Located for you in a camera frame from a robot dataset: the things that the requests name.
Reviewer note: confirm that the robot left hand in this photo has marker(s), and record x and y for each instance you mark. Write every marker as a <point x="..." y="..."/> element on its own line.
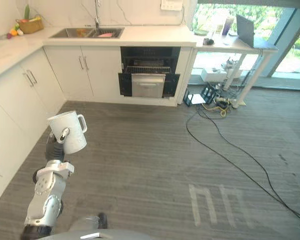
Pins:
<point x="55" y="152"/>

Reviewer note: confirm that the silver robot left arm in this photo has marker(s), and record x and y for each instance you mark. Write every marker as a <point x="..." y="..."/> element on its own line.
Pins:
<point x="46" y="185"/>

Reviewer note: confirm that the white cabinet door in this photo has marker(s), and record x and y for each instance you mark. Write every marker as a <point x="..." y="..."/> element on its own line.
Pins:
<point x="12" y="105"/>
<point x="65" y="72"/>
<point x="43" y="85"/>
<point x="103" y="70"/>

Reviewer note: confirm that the dishwasher door with steel panel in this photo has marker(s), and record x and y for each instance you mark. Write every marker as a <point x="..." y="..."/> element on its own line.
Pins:
<point x="147" y="85"/>

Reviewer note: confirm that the steel kitchen sink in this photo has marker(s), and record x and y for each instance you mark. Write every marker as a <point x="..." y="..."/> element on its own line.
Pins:
<point x="72" y="33"/>

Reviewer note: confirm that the orange item in sink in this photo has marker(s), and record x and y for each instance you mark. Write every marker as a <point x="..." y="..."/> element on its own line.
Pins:
<point x="81" y="32"/>

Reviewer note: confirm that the pink item in sink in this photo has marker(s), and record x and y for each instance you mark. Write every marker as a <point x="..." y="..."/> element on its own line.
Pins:
<point x="106" y="35"/>

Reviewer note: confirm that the black built-in dishwasher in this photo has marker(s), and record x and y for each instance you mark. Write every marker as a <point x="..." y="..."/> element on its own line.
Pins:
<point x="150" y="56"/>

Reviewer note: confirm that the grey robot torso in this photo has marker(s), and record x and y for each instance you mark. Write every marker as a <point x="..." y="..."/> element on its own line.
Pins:
<point x="110" y="235"/>

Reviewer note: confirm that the red toy fruit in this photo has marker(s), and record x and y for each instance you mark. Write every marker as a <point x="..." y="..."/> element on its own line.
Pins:
<point x="8" y="36"/>

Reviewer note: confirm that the orange toy fruit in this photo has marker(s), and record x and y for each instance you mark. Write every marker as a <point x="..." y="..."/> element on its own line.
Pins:
<point x="13" y="32"/>

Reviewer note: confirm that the woven basket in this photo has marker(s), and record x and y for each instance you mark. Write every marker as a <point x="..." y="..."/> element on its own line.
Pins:
<point x="31" y="27"/>

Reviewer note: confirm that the green white toy vegetable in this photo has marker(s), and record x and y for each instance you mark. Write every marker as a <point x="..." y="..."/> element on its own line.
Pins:
<point x="19" y="29"/>

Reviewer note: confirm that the chrome faucet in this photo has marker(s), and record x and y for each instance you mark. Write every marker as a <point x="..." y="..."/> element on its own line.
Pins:
<point x="96" y="17"/>

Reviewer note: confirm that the black crate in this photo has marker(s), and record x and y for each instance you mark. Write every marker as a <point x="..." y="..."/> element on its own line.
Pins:
<point x="208" y="92"/>

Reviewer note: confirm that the white box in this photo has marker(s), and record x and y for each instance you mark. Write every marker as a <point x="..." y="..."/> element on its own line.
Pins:
<point x="212" y="74"/>

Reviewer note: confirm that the green plate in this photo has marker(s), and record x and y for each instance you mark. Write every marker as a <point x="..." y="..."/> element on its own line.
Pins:
<point x="200" y="32"/>

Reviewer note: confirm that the small black object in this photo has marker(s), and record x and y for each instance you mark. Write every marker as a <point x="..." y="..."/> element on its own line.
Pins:
<point x="208" y="41"/>

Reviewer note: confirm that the white side table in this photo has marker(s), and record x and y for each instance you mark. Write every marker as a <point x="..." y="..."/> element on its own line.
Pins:
<point x="230" y="46"/>

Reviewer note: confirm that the purple tumbler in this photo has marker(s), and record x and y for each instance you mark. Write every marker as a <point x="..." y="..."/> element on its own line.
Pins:
<point x="227" y="26"/>

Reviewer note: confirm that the dark laptop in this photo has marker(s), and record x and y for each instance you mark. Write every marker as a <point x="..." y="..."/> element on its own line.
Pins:
<point x="245" y="31"/>

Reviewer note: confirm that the white wall device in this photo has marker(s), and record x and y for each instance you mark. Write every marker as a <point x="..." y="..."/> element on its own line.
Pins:
<point x="171" y="4"/>

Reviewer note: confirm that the dark window frame post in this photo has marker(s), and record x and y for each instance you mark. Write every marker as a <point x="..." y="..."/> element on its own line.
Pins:
<point x="285" y="42"/>

